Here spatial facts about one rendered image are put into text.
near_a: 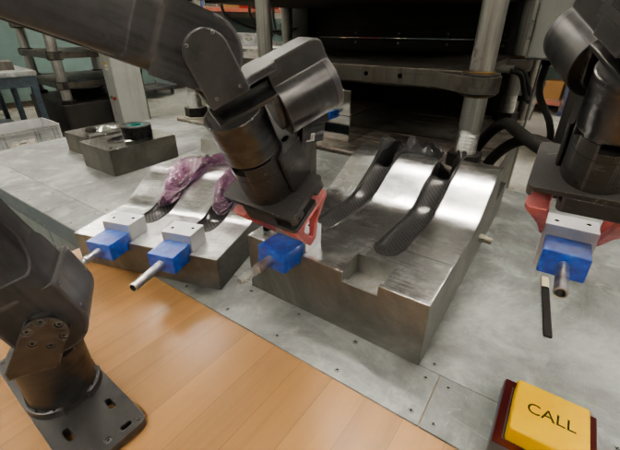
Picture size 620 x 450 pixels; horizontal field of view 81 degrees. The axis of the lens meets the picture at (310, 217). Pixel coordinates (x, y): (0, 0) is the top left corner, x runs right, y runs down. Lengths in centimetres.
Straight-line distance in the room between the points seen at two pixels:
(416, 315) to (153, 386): 30
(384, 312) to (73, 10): 39
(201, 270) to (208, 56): 34
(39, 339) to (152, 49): 26
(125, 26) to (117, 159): 79
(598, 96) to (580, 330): 34
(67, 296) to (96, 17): 22
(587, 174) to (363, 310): 26
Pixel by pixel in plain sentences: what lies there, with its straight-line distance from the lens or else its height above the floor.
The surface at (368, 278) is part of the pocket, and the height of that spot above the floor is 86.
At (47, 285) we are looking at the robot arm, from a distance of 38.
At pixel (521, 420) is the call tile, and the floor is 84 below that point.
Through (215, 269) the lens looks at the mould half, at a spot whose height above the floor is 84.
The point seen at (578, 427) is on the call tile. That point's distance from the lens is 44.
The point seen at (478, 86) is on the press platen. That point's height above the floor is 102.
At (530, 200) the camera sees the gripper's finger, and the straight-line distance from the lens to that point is 43.
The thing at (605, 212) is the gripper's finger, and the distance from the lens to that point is 42.
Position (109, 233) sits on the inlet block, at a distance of 63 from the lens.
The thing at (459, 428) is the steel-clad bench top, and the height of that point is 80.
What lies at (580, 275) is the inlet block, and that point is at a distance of 46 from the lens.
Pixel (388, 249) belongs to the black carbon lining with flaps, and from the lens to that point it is 50.
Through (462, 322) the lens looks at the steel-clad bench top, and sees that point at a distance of 54.
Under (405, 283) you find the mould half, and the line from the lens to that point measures 43.
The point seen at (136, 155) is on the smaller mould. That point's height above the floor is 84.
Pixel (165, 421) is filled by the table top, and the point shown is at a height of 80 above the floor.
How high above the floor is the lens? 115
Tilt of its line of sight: 28 degrees down
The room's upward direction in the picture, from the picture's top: straight up
